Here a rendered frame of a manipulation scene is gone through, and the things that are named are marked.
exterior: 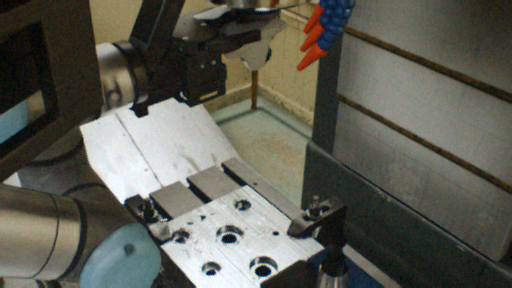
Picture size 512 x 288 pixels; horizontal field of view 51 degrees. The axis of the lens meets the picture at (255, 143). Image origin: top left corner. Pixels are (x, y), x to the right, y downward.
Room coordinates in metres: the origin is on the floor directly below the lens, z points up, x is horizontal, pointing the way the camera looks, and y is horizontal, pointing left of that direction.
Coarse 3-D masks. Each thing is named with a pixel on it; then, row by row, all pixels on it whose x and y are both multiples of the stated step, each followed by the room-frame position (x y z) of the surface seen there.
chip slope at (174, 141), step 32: (96, 128) 1.38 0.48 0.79; (128, 128) 1.41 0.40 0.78; (160, 128) 1.44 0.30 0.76; (192, 128) 1.47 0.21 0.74; (96, 160) 1.27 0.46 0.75; (128, 160) 1.30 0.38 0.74; (160, 160) 1.33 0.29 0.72; (192, 160) 1.35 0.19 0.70; (224, 160) 1.38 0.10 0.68; (128, 192) 1.20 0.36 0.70
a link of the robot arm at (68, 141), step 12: (36, 96) 0.45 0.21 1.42; (12, 108) 0.43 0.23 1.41; (24, 108) 0.44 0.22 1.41; (36, 108) 0.44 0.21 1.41; (0, 120) 0.42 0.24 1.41; (12, 120) 0.43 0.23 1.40; (24, 120) 0.43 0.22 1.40; (84, 120) 0.47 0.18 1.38; (0, 132) 0.42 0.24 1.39; (12, 132) 0.42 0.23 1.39; (72, 132) 0.46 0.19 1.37; (60, 144) 0.45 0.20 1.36; (72, 144) 0.46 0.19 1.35; (36, 156) 0.44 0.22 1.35; (48, 156) 0.44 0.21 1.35
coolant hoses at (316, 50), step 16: (320, 0) 0.53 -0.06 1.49; (336, 0) 0.51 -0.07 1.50; (352, 0) 0.48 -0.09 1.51; (320, 16) 0.52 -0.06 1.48; (336, 16) 0.49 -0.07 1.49; (304, 32) 0.54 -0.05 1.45; (320, 32) 0.51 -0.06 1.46; (336, 32) 0.48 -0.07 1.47; (304, 48) 0.52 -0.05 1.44; (320, 48) 0.49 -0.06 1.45; (304, 64) 0.50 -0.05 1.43
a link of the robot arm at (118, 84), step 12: (96, 48) 0.52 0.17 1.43; (108, 48) 0.52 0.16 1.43; (108, 60) 0.51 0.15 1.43; (120, 60) 0.51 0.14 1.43; (108, 72) 0.50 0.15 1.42; (120, 72) 0.50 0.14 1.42; (132, 72) 0.51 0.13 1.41; (108, 84) 0.49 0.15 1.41; (120, 84) 0.50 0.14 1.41; (132, 84) 0.50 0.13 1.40; (108, 96) 0.49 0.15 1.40; (120, 96) 0.50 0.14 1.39; (132, 96) 0.50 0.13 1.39; (108, 108) 0.49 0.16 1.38; (120, 108) 0.50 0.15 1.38
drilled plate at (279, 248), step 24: (240, 192) 0.84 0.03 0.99; (192, 216) 0.77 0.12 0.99; (240, 216) 0.77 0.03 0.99; (264, 216) 0.77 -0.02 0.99; (192, 240) 0.70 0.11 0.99; (240, 240) 0.71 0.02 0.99; (264, 240) 0.71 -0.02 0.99; (288, 240) 0.71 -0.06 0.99; (312, 240) 0.71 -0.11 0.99; (168, 264) 0.67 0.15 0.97; (192, 264) 0.64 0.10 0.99; (216, 264) 0.65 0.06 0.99; (240, 264) 0.65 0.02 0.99; (264, 264) 0.66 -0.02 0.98; (288, 264) 0.65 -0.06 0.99
